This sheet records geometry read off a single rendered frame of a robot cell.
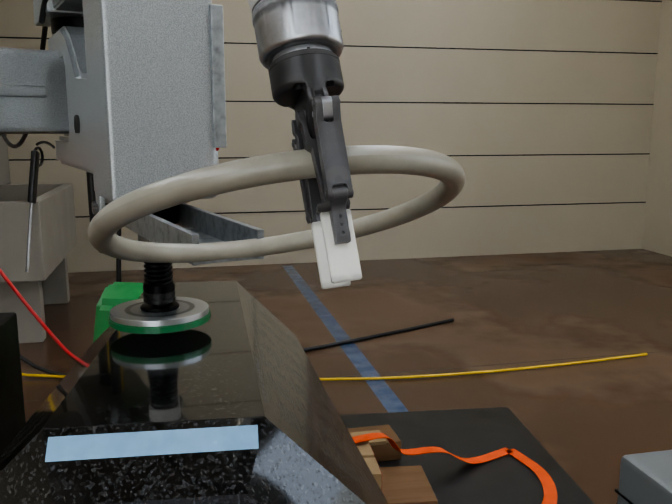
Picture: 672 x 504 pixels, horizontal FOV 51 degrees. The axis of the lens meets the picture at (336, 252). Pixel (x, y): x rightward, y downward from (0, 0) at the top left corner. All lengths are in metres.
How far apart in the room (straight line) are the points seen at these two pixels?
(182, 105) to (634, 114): 6.68
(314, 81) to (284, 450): 0.64
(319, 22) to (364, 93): 5.90
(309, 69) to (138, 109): 0.77
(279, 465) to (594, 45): 6.78
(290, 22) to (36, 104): 1.39
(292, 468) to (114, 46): 0.84
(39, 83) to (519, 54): 5.68
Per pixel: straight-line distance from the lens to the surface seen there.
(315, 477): 1.17
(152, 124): 1.45
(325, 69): 0.71
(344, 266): 0.67
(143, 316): 1.54
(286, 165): 0.70
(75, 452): 1.15
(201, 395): 1.23
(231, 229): 1.26
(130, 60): 1.45
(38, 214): 4.28
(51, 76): 2.07
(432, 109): 6.82
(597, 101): 7.60
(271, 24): 0.73
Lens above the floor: 1.28
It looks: 10 degrees down
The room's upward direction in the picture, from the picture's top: straight up
